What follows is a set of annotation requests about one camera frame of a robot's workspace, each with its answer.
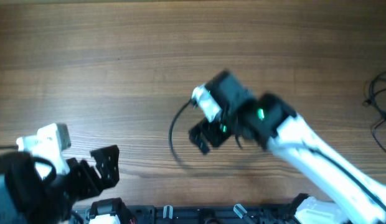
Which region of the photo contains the black USB cable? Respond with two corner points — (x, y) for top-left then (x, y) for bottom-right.
(362, 70), (386, 122)

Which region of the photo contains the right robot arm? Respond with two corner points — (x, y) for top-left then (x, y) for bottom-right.
(189, 70), (386, 223)

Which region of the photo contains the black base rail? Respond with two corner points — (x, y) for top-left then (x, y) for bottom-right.
(68, 197), (349, 224)

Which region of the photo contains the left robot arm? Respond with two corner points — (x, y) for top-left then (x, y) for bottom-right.
(0, 145), (120, 223)

